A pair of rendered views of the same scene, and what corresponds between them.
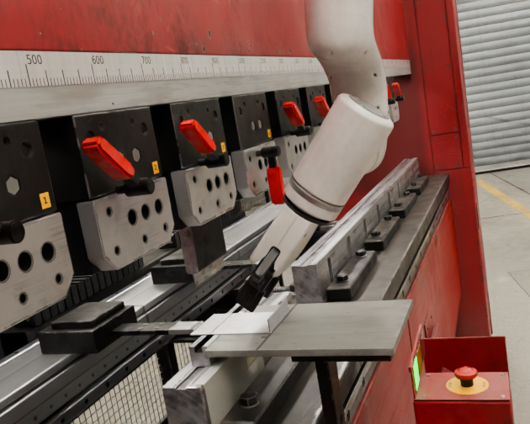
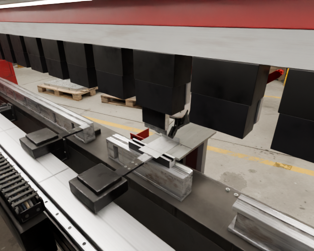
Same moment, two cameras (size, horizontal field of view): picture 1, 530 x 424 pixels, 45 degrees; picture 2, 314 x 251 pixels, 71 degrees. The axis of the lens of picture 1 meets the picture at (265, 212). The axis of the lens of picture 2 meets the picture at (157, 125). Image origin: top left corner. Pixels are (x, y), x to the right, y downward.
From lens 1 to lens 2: 1.01 m
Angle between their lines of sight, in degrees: 69
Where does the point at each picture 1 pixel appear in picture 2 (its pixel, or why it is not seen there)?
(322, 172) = not seen: hidden behind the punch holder
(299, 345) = (197, 141)
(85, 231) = (258, 111)
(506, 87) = not seen: outside the picture
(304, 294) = (88, 137)
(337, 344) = (204, 136)
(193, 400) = (190, 177)
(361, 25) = not seen: hidden behind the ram
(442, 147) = not seen: outside the picture
